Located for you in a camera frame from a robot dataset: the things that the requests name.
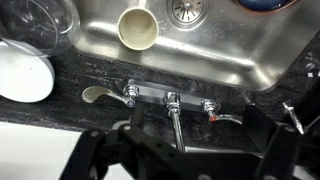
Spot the clear glass bowl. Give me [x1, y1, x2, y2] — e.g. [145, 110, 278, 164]
[0, 0, 82, 59]

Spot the chrome sink sprayer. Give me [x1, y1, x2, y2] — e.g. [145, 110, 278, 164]
[282, 101, 305, 136]

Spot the blue ceramic bowl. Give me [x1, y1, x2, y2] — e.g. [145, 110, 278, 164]
[233, 0, 299, 13]

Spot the chrome faucet base plate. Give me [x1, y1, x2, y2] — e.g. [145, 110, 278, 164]
[127, 78, 215, 113]

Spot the faucet handle with red mark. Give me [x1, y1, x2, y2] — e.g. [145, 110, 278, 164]
[200, 98, 244, 126]

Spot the chrome faucet spout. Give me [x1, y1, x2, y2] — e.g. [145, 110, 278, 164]
[162, 91, 187, 153]

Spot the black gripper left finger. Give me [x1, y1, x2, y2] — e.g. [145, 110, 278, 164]
[59, 102, 208, 180]

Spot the metal sink drain strainer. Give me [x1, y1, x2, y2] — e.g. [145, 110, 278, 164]
[165, 0, 211, 30]

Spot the faucet handle with blue mark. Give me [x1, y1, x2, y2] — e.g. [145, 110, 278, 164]
[81, 84, 140, 110]

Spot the stainless steel sink basin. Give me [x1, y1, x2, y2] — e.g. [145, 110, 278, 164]
[71, 0, 320, 93]

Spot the cream mug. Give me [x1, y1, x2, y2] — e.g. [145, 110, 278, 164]
[116, 0, 160, 52]

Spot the white ceramic bowl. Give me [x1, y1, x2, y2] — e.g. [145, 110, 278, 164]
[0, 40, 56, 104]

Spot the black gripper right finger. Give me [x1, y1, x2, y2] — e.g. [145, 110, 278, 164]
[241, 104, 302, 180]

